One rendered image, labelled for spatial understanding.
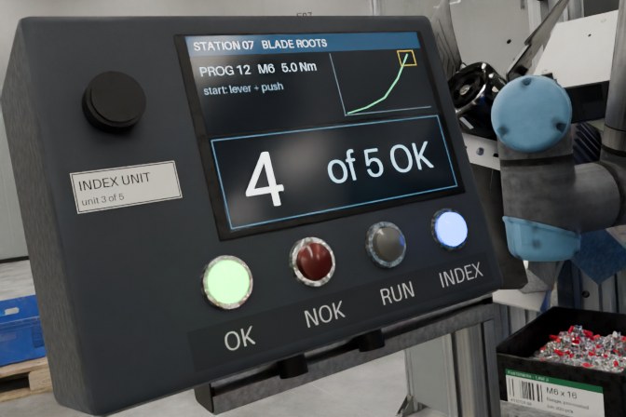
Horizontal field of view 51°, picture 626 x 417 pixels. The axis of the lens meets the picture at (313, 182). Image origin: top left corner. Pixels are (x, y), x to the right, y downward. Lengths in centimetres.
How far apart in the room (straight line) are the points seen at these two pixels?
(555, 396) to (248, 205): 59
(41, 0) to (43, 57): 1309
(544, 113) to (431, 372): 204
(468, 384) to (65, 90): 36
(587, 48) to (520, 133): 87
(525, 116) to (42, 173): 48
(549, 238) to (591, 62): 83
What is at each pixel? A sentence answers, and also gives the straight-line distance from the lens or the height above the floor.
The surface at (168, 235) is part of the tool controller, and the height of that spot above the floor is 114.
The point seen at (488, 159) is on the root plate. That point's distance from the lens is 114.
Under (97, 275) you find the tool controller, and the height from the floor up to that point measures 113.
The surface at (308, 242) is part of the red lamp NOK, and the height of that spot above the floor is 113.
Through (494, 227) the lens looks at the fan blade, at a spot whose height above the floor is 100.
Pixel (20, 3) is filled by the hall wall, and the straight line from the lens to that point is 1345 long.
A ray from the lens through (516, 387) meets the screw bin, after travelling 88.
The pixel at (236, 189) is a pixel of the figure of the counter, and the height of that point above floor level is 116.
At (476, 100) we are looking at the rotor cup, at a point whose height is 120.
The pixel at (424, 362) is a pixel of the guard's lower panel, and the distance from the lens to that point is 266.
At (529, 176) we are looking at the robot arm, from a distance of 70.
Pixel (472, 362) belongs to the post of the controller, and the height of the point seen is 100.
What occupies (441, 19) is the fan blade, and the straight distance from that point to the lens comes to 143.
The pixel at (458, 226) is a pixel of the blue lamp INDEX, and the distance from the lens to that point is 40.
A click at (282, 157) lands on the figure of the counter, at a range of 35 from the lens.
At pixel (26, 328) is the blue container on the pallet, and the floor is 32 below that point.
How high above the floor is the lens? 119
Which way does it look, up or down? 5 degrees down
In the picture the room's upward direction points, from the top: 6 degrees counter-clockwise
